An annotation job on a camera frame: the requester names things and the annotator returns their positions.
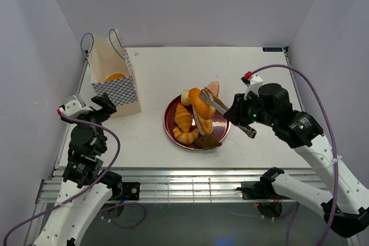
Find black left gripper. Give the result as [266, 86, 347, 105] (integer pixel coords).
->
[62, 92, 116, 152]

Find dark red round plate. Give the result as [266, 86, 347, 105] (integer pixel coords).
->
[164, 95, 230, 150]

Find pink sugared donut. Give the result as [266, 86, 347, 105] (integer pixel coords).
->
[205, 81, 220, 100]

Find upper golden croissant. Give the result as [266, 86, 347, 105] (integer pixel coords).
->
[174, 103, 193, 133]

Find small round yellow bun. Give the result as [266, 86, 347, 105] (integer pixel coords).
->
[181, 89, 191, 106]

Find golden croissant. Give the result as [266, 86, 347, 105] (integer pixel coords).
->
[174, 103, 193, 133]
[173, 127, 200, 145]

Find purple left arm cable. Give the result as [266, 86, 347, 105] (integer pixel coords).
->
[2, 110, 147, 244]

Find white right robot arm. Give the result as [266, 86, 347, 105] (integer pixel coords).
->
[224, 83, 368, 238]

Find aluminium table frame rail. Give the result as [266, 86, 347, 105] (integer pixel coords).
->
[36, 169, 327, 204]

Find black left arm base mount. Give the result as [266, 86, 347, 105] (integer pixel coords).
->
[114, 182, 141, 201]

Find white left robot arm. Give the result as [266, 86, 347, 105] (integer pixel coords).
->
[33, 93, 122, 245]

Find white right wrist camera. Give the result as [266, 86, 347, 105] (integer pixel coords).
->
[241, 71, 263, 100]

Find brown chocolate pastry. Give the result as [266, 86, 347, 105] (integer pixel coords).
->
[193, 134, 222, 150]

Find orange frosted ring donut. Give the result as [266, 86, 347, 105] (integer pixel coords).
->
[106, 73, 125, 82]

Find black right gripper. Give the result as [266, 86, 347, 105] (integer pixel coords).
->
[223, 90, 276, 128]

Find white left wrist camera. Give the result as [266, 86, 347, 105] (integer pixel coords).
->
[58, 94, 92, 118]

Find blue checkered paper bag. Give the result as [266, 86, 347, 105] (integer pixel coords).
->
[85, 29, 142, 118]

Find lower golden croissant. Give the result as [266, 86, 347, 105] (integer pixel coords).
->
[173, 127, 200, 145]

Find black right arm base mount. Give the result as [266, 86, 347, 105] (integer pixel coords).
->
[236, 181, 282, 199]

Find round orange bun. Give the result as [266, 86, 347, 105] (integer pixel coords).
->
[189, 88, 216, 120]

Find dark label sticker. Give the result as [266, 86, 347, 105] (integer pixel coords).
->
[262, 47, 283, 52]

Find long toasted bread roll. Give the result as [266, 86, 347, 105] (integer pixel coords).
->
[192, 107, 213, 135]

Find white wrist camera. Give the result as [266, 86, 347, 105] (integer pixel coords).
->
[241, 71, 263, 100]
[58, 94, 92, 118]

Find metal serving tongs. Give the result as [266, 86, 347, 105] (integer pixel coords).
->
[199, 88, 229, 115]

